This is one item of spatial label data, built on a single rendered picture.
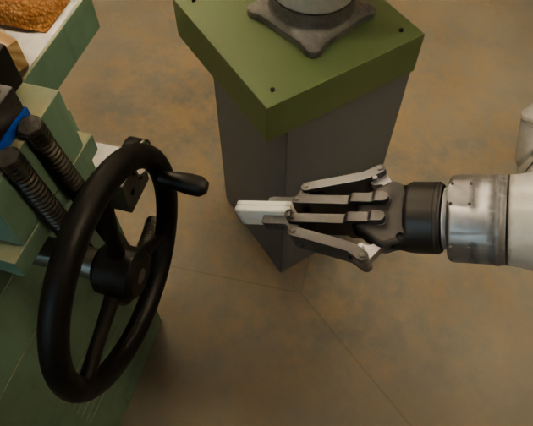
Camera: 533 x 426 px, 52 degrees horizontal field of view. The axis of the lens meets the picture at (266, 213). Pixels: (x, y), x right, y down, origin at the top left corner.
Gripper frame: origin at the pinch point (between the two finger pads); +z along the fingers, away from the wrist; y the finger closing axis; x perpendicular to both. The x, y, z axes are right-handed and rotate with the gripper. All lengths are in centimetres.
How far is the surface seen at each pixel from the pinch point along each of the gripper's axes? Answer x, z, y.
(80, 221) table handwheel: -17.3, 7.7, 13.5
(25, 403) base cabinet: 17.9, 39.5, 23.8
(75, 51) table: -14.2, 28.1, -15.8
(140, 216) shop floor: 60, 74, -39
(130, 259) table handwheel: -6.3, 10.5, 11.0
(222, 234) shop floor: 68, 51, -40
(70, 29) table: -17.3, 27.0, -16.5
